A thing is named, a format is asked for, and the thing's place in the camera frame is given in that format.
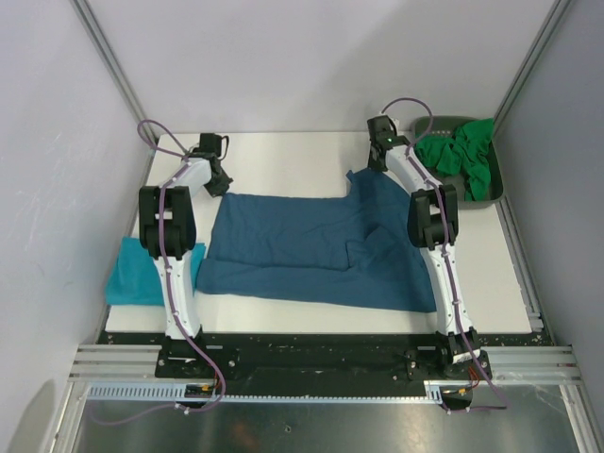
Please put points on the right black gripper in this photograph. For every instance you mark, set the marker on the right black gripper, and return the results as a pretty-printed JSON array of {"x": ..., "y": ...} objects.
[{"x": 373, "y": 164}]

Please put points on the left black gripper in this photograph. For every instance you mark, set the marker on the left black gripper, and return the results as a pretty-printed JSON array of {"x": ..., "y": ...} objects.
[{"x": 222, "y": 188}]

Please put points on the dark blue t shirt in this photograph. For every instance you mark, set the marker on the dark blue t shirt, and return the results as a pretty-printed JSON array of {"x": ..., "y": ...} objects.
[{"x": 352, "y": 251}]

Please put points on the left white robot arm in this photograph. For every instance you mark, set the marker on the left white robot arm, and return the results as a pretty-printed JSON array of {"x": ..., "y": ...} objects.
[{"x": 167, "y": 229}]

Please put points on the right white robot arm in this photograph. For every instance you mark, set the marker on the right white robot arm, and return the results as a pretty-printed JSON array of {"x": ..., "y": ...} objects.
[{"x": 433, "y": 227}]

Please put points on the grey plastic bin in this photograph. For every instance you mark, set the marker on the grey plastic bin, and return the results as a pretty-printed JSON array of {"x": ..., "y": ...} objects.
[{"x": 421, "y": 127}]

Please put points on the green crumpled t shirt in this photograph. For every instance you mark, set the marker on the green crumpled t shirt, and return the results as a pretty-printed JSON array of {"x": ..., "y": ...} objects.
[{"x": 460, "y": 146}]

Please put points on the teal folded t shirt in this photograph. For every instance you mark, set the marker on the teal folded t shirt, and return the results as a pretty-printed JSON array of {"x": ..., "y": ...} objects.
[{"x": 135, "y": 279}]

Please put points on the left aluminium frame post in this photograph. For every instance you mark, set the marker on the left aluminium frame post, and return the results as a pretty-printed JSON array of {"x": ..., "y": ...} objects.
[{"x": 103, "y": 47}]

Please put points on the aluminium frame post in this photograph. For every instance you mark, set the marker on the aluminium frame post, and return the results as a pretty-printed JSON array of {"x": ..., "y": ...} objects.
[
  {"x": 547, "y": 31},
  {"x": 103, "y": 47}
]

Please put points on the right aluminium frame post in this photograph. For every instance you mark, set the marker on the right aluminium frame post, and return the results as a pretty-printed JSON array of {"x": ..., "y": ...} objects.
[{"x": 547, "y": 31}]

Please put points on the white slotted cable duct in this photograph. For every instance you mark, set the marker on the white slotted cable duct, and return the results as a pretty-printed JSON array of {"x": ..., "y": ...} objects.
[{"x": 426, "y": 392}]

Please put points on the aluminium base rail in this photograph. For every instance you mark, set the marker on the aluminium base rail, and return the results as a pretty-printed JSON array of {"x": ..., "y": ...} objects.
[{"x": 535, "y": 358}]

